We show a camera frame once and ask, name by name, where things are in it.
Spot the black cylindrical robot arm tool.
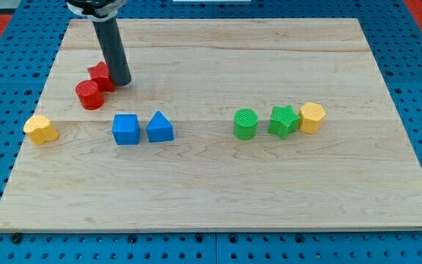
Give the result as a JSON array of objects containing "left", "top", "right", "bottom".
[{"left": 93, "top": 17, "right": 133, "bottom": 87}]

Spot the yellow hexagon block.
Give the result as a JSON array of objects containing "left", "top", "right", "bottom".
[{"left": 299, "top": 102, "right": 326, "bottom": 134}]

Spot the light wooden board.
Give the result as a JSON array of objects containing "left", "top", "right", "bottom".
[{"left": 0, "top": 18, "right": 422, "bottom": 233}]

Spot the green cylinder block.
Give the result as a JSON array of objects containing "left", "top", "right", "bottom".
[{"left": 233, "top": 109, "right": 258, "bottom": 140}]

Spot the blue triangle block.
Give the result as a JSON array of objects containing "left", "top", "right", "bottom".
[{"left": 146, "top": 111, "right": 174, "bottom": 142}]

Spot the green star block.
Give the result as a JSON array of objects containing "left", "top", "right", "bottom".
[{"left": 268, "top": 105, "right": 300, "bottom": 140}]

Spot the blue cube block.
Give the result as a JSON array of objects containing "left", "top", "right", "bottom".
[{"left": 111, "top": 114, "right": 141, "bottom": 145}]

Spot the red cylinder block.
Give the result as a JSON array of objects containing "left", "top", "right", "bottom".
[{"left": 75, "top": 80, "right": 104, "bottom": 110}]

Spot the red star block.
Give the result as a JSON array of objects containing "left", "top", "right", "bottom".
[{"left": 87, "top": 62, "right": 115, "bottom": 92}]

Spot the yellow heart block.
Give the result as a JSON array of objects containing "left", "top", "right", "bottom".
[{"left": 23, "top": 115, "right": 59, "bottom": 145}]

